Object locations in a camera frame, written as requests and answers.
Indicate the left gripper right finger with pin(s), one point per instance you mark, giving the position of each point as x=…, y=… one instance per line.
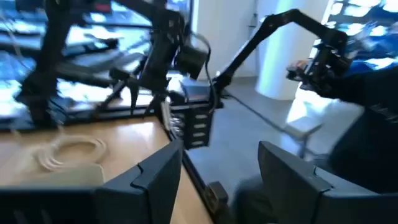
x=295, y=193

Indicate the person's hand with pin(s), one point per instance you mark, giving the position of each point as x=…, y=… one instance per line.
x=298, y=69

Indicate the white plastic bin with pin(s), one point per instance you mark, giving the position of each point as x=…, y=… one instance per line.
x=68, y=178

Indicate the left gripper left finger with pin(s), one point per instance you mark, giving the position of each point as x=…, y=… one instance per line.
x=149, y=193

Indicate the black vented control box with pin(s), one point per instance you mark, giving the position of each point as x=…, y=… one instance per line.
x=199, y=127

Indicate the person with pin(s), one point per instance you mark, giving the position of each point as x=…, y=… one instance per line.
x=367, y=140

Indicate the white round pillar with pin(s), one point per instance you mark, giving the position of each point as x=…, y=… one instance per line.
x=286, y=46

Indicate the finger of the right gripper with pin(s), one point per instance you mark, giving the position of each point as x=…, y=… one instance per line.
x=155, y=104
x=134, y=98

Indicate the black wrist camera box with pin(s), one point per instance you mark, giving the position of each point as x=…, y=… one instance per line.
x=191, y=60

